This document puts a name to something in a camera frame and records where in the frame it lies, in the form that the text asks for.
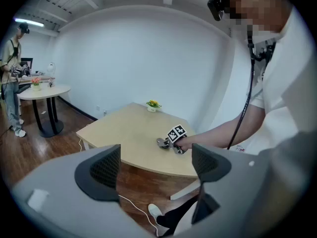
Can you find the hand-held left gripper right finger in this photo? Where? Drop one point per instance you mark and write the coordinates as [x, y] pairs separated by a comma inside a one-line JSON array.
[[210, 166]]

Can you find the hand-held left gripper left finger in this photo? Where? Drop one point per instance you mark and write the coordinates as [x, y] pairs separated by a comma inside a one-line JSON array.
[[99, 180]]

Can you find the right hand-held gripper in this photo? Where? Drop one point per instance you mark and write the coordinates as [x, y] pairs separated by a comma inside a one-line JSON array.
[[177, 133]]

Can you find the silver grey mouse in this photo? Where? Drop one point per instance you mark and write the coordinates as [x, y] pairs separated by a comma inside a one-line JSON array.
[[160, 141]]

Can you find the person's right forearm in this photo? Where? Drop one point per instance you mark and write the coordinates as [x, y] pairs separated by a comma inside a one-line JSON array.
[[223, 133]]

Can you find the white table leg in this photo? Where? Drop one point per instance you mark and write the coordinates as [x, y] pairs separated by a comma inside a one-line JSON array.
[[86, 145], [184, 191]]

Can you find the yellow flowers in white pot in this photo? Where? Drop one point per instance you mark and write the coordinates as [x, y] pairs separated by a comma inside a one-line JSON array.
[[153, 105]]

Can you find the person's left leg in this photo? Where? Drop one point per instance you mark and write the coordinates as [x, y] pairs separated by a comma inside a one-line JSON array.
[[178, 213]]

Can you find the person's white left shoe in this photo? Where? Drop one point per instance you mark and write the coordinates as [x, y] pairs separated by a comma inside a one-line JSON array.
[[154, 209]]

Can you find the round white table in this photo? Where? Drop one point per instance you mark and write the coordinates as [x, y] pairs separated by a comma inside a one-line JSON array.
[[44, 92]]

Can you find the person's white shirt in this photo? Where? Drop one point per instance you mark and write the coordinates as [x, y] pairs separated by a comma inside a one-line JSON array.
[[284, 83]]

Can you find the pink flowers in white pot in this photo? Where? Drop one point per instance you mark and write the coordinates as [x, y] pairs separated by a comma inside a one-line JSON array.
[[36, 83]]

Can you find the white desk lamp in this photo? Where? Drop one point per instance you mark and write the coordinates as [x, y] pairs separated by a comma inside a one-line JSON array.
[[51, 68]]

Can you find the black stand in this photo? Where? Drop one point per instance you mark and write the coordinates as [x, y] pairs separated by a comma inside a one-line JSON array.
[[266, 49]]

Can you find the person's head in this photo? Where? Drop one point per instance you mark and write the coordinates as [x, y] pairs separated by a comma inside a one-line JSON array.
[[260, 6]]

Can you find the ceiling light tube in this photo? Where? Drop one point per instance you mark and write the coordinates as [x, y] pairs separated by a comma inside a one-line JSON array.
[[29, 22]]

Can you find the black head-mounted camera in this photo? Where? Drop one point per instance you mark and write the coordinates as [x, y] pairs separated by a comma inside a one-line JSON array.
[[216, 5]]

